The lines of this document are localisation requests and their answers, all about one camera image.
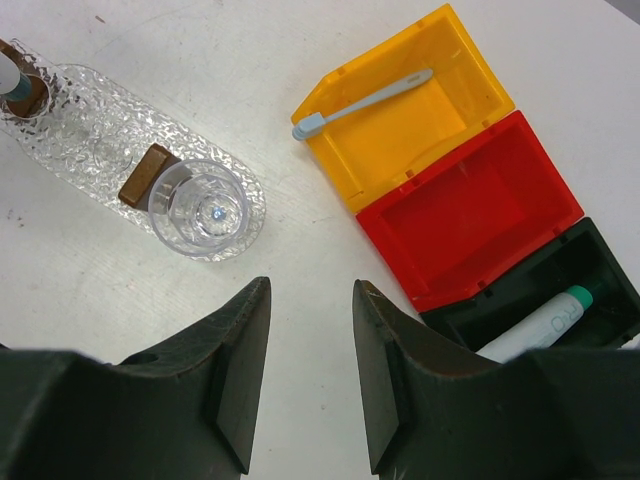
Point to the light blue toothbrush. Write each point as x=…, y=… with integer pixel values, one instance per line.
x=315, y=123

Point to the clear plastic cup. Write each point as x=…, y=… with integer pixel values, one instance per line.
x=198, y=208

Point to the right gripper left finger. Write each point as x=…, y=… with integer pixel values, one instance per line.
x=185, y=408

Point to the yellow plastic bin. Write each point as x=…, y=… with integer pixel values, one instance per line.
x=375, y=150

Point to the clear textured oval tray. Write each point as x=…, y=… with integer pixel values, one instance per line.
x=95, y=132

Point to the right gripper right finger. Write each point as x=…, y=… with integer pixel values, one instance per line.
x=435, y=410

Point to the brown wooden tray foot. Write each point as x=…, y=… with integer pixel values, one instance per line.
x=30, y=97
x=137, y=188

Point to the red plastic bin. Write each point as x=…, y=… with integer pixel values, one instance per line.
x=453, y=229

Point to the black plastic bin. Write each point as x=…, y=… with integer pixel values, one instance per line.
x=580, y=256

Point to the white toothpaste tube green cap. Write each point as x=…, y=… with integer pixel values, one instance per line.
x=541, y=328

